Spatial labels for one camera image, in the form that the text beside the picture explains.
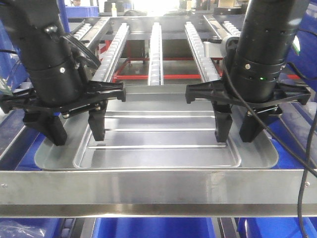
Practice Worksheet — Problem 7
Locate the right steel divider rail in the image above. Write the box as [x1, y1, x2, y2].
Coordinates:
[203, 14, 317, 169]

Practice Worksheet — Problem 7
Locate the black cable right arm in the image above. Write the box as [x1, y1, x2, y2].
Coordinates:
[222, 27, 317, 238]

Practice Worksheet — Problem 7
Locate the red floor frame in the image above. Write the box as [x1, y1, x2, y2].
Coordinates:
[99, 42, 300, 83]

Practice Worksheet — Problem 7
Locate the centre roller track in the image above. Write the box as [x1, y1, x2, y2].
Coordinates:
[148, 22, 164, 86]

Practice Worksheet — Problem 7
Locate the silver metal tray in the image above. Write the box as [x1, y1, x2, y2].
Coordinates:
[35, 85, 278, 171]

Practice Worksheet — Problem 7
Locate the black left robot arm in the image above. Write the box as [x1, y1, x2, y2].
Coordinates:
[0, 0, 126, 146]

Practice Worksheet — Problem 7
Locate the steel front crossbar upper shelf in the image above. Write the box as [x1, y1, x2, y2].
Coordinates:
[0, 169, 302, 217]

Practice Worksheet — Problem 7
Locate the left inner roller track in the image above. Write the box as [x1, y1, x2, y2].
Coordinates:
[92, 23, 129, 82]

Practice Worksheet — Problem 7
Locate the right inner roller track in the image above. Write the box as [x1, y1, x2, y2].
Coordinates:
[185, 21, 220, 82]

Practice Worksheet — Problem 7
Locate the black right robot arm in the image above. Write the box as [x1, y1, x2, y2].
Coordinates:
[185, 0, 310, 142]

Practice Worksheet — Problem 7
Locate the blue crate upper right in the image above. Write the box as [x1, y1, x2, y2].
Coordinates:
[287, 0, 317, 79]

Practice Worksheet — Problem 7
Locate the blue box lower centre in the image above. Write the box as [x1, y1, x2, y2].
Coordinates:
[92, 217, 216, 238]

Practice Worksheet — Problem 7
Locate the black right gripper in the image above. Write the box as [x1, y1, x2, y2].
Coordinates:
[185, 81, 311, 143]

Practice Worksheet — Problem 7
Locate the steel divider rail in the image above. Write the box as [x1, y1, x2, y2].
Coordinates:
[0, 17, 111, 159]
[203, 14, 317, 169]

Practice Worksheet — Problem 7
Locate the blue crate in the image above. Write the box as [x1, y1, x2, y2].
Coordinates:
[0, 22, 32, 95]
[287, 0, 317, 79]

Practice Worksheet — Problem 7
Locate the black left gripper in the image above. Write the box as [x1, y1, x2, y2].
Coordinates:
[0, 81, 126, 146]

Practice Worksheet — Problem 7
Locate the blue box under tray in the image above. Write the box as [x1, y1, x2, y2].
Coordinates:
[18, 109, 301, 171]

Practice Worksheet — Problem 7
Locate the left steel divider rail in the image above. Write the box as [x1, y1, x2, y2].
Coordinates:
[0, 17, 111, 159]

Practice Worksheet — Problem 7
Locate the blue crate upper left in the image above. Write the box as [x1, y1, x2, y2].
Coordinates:
[0, 22, 32, 95]

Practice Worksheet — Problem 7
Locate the blue box lower left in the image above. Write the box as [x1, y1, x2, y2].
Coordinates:
[0, 218, 63, 238]

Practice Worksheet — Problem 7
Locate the blue box lower right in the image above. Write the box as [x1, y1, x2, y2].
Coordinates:
[235, 217, 302, 238]

